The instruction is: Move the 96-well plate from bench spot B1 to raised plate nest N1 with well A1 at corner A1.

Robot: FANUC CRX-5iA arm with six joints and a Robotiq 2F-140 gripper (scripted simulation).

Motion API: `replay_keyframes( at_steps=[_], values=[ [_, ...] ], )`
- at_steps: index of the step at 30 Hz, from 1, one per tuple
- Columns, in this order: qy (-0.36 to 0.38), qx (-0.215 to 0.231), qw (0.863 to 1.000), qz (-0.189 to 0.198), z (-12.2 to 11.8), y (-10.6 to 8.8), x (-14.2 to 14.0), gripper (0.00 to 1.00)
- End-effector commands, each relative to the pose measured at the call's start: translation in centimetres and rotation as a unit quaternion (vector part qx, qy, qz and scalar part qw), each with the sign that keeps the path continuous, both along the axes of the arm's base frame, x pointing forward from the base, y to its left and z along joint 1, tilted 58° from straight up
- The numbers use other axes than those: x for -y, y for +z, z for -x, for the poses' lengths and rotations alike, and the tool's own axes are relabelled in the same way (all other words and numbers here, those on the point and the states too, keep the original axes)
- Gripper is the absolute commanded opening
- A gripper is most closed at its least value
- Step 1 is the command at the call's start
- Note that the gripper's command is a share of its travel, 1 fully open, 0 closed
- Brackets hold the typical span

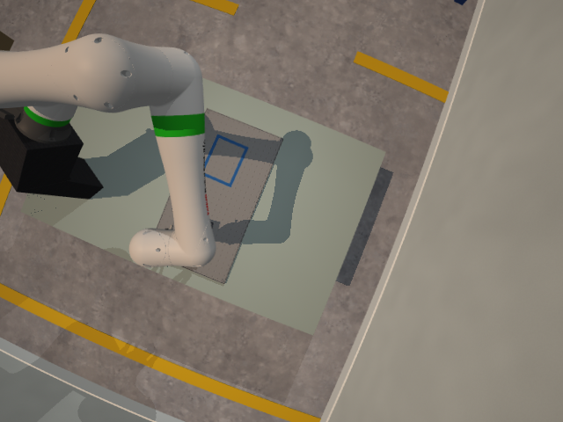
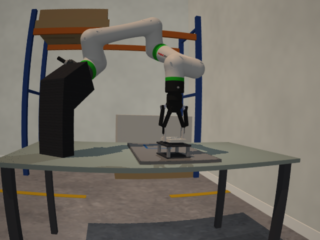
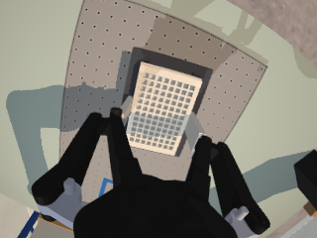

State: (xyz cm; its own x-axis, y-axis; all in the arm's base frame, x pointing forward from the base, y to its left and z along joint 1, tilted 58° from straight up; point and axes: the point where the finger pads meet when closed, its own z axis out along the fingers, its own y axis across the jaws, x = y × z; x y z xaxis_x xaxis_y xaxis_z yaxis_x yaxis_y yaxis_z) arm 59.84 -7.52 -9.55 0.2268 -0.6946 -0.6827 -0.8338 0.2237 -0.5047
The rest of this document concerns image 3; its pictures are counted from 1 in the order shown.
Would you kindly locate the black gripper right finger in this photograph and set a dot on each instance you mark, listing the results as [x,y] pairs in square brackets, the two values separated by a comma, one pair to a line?
[237,204]

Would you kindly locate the blue tape rectangle outline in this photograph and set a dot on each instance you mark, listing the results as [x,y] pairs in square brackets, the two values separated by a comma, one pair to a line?
[104,182]

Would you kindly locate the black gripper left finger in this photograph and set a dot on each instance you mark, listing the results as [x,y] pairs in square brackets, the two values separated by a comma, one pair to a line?
[58,192]

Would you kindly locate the white well plate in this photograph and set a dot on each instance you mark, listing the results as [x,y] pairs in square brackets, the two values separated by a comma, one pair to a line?
[157,138]

